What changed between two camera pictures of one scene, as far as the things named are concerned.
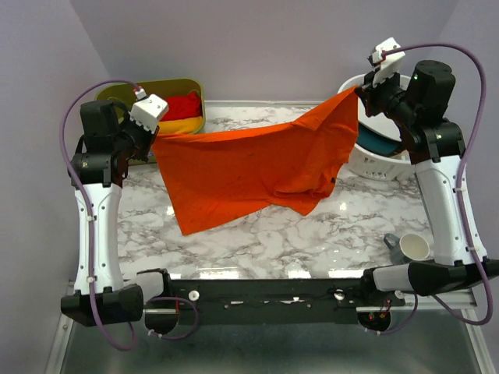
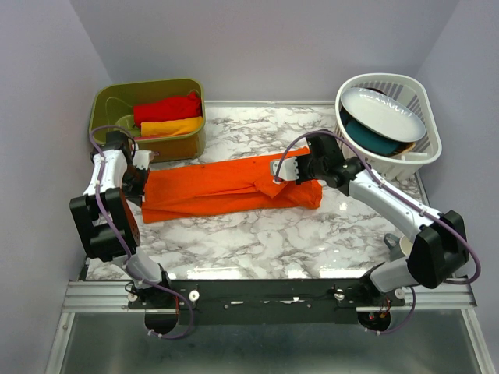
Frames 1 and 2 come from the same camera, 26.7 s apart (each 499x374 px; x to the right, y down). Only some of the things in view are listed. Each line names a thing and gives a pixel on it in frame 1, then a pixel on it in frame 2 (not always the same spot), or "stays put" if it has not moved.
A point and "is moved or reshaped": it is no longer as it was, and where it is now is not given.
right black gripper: [368, 93] → [302, 178]
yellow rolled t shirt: [192, 125] stays put
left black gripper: [150, 137] → [136, 194]
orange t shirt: [210, 175] is moved or reshaped
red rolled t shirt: [182, 107] stays put
